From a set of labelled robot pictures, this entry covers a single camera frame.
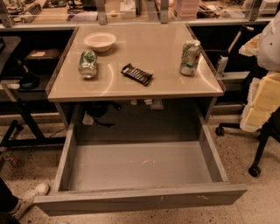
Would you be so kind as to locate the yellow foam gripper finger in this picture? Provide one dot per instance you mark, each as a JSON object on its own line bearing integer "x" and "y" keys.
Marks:
{"x": 263, "y": 101}

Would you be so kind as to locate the green white 7up can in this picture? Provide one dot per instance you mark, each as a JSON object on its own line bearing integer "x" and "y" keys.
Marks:
{"x": 190, "y": 57}

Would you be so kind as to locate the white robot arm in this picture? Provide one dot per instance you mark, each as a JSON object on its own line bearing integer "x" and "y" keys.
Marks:
{"x": 266, "y": 47}

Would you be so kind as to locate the green can lying down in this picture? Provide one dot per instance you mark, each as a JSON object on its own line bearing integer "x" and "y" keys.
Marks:
{"x": 88, "y": 64}

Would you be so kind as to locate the open grey top drawer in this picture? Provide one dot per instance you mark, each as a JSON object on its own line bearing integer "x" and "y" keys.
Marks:
{"x": 150, "y": 160}

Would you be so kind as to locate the white spray bottle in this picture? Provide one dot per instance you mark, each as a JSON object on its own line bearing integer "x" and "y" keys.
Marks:
{"x": 222, "y": 63}

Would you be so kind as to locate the black snack bar wrapper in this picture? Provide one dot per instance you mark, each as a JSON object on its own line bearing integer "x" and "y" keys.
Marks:
{"x": 137, "y": 74}

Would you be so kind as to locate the white bowl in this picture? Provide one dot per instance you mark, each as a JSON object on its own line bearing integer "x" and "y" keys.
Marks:
{"x": 100, "y": 41}

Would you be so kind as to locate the black box on shelf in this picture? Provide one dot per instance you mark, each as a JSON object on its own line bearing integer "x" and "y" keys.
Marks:
{"x": 42, "y": 58}

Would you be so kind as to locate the white sneaker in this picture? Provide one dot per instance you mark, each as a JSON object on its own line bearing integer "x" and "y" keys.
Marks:
{"x": 28, "y": 198}

